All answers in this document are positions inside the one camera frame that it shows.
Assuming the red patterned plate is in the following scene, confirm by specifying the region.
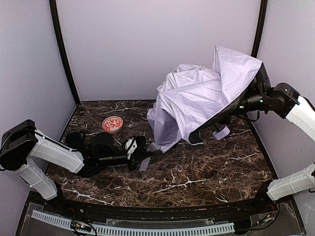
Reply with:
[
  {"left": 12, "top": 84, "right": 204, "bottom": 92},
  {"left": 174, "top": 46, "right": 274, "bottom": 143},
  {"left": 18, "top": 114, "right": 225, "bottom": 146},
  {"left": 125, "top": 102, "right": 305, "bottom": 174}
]
[{"left": 102, "top": 116, "right": 124, "bottom": 134}]

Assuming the right black corner post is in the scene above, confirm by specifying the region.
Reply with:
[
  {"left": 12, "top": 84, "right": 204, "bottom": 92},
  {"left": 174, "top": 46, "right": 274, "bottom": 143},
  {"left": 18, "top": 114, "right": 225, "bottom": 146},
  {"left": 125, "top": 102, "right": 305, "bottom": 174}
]
[{"left": 251, "top": 0, "right": 268, "bottom": 58}]

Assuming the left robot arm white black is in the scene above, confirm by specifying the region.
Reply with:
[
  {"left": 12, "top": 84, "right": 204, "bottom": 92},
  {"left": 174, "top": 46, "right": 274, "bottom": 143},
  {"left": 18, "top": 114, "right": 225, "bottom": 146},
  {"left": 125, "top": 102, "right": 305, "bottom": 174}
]
[{"left": 0, "top": 119, "right": 152, "bottom": 202}]

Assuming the grey slotted cable duct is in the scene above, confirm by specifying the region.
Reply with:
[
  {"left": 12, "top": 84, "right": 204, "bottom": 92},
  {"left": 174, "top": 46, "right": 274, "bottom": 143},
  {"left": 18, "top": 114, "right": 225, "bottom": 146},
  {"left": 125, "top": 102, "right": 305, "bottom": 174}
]
[{"left": 31, "top": 210, "right": 235, "bottom": 236}]

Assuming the black cup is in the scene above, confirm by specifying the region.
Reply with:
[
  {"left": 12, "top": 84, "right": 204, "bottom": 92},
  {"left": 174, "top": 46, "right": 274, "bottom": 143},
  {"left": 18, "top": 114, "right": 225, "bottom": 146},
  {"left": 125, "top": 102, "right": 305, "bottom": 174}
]
[{"left": 65, "top": 132, "right": 85, "bottom": 149}]

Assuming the black front table rail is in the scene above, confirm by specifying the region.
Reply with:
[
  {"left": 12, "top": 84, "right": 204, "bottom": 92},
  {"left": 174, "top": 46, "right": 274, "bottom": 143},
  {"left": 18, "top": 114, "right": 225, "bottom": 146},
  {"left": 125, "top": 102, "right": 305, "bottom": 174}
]
[{"left": 25, "top": 191, "right": 296, "bottom": 222}]

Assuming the black corner post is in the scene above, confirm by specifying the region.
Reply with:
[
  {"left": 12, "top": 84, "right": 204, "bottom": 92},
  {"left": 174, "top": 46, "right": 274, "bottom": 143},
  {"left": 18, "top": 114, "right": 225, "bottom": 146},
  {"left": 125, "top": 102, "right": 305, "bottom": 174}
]
[
  {"left": 49, "top": 0, "right": 81, "bottom": 106},
  {"left": 251, "top": 0, "right": 268, "bottom": 58}
]

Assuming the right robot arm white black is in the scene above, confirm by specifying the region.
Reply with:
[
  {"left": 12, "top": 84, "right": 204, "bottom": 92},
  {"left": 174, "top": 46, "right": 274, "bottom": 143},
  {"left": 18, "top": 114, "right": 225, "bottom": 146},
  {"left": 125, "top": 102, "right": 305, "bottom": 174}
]
[{"left": 239, "top": 65, "right": 315, "bottom": 204}]

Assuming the left black corner post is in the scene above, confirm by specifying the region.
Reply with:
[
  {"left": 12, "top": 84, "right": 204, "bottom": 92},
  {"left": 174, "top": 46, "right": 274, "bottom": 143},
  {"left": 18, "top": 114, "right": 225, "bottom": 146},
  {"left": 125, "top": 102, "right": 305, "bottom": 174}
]
[{"left": 49, "top": 0, "right": 81, "bottom": 106}]

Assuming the lavender folding umbrella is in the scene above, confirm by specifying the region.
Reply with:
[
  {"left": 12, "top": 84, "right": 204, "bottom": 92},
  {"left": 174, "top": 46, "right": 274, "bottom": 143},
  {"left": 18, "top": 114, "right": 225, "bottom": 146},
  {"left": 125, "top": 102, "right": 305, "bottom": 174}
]
[{"left": 138, "top": 44, "right": 265, "bottom": 172}]

